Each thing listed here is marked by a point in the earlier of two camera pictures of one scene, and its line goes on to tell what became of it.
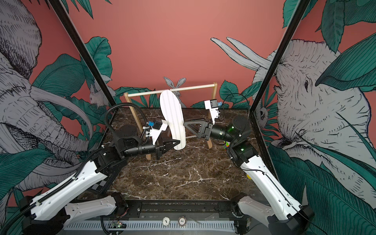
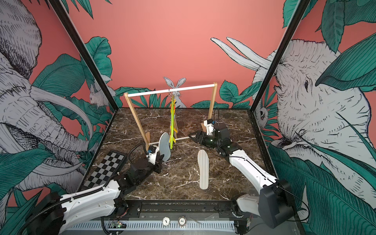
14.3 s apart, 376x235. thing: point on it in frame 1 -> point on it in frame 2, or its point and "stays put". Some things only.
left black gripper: x=168 y=145 -> x=158 y=163
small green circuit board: x=118 y=224 stays put
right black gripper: x=211 y=129 -> x=202 y=135
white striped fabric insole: x=171 y=105 -> x=203 y=165
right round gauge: x=182 y=221 stays put
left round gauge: x=166 y=221 stays put
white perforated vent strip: x=148 y=225 stays put
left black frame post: x=83 y=52 stays put
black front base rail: x=180 y=209 stays put
